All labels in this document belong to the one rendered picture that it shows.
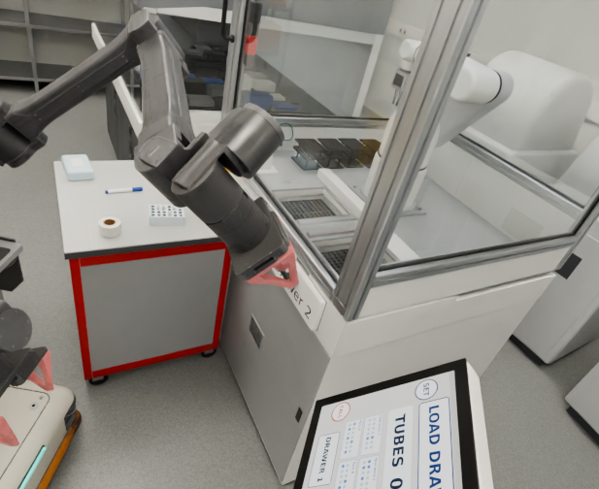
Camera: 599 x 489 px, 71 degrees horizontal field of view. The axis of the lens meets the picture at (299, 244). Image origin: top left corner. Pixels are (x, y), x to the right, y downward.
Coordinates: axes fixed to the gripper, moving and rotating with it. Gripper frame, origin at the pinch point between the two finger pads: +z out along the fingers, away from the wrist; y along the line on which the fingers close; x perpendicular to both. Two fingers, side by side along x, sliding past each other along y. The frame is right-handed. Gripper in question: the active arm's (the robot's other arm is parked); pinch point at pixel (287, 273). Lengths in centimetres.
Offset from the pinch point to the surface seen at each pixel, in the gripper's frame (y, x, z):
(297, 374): 34, 29, 74
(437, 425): -16.2, -4.7, 27.1
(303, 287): 41, 10, 49
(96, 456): 51, 115, 75
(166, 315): 84, 70, 65
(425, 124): 23.4, -32.1, 10.9
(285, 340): 44, 27, 69
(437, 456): -20.3, -2.7, 25.3
